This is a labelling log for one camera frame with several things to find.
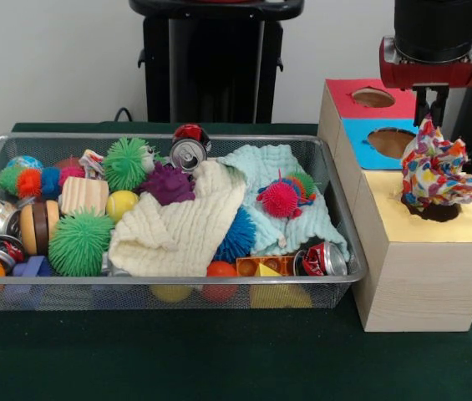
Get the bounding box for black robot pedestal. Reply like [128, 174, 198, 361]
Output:
[129, 0, 306, 124]

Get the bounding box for multicoloured fuzzy caterpillar toy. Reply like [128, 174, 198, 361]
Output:
[0, 164, 86, 198]

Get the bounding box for green puffer toy white face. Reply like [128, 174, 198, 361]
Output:
[102, 137, 155, 191]

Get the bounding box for plain green puffer ball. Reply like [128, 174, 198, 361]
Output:
[48, 208, 115, 277]

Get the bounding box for wooden toy burger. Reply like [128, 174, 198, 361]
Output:
[20, 199, 60, 256]

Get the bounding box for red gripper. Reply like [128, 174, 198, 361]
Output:
[378, 32, 472, 129]

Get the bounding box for purple spiky rubber toy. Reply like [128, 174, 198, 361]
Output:
[137, 161, 197, 206]

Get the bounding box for wooden box three holes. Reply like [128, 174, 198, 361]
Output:
[317, 78, 472, 333]

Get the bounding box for uncrushed red soda can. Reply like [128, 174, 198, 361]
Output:
[169, 123, 212, 172]

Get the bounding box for mint waffle cloth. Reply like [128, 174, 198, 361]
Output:
[217, 144, 350, 256]

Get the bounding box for silver wire mesh bin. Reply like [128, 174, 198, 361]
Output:
[0, 133, 370, 312]

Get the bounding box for crushed red soda can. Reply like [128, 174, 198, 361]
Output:
[292, 241, 348, 277]

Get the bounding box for pink spiky rubber toy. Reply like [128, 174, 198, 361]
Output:
[256, 169, 318, 219]

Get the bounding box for cream waffle cloth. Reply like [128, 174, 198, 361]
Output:
[108, 160, 248, 277]

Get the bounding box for colourful patterned cloth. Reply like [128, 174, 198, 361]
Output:
[400, 114, 472, 212]

